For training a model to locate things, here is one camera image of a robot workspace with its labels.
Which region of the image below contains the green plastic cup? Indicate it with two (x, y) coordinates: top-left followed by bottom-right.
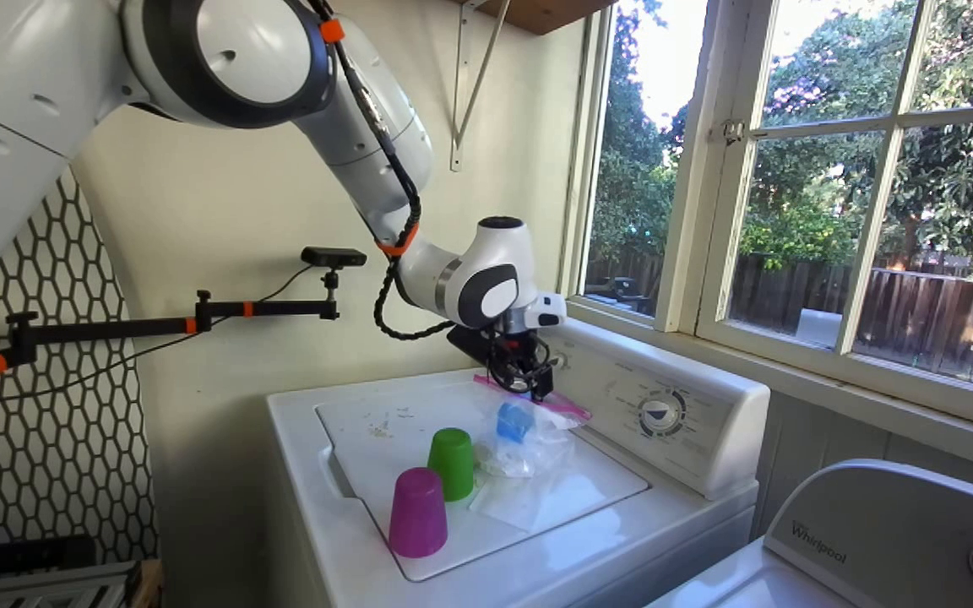
(427, 425), (480, 502)

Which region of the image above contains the black hexagon mesh panel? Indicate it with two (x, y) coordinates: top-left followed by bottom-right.
(0, 166), (164, 569)

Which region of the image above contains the black exterior camera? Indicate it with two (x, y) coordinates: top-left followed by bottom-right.
(300, 245), (369, 272)

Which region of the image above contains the pink plastic cup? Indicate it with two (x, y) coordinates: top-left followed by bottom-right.
(386, 466), (452, 560)

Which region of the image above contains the blue measuring cup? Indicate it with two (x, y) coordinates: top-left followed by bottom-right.
(493, 398), (539, 446)

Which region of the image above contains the clear plastic zip bag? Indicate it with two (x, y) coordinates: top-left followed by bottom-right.
(467, 374), (598, 501)

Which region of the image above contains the white washer control knob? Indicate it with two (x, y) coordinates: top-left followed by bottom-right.
(636, 385), (694, 439)

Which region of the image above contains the white Whirlpool laundry machine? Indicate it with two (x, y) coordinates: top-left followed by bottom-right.
(646, 456), (973, 608)

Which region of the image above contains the brown wooden shelf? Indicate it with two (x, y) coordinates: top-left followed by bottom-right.
(473, 0), (618, 36)

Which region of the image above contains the wooden garden fence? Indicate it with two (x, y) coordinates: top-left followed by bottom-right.
(735, 265), (973, 398)

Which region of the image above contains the white Amana washing machine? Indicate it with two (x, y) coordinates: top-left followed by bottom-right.
(265, 313), (775, 608)

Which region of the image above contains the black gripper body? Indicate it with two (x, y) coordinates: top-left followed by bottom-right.
(445, 317), (564, 368)

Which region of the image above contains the cream wooden window frame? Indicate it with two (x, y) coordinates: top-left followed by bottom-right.
(558, 0), (973, 444)

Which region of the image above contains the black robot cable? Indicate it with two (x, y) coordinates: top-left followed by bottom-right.
(305, 0), (459, 346)

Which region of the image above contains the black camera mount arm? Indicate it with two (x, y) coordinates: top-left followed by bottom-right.
(0, 285), (344, 391)

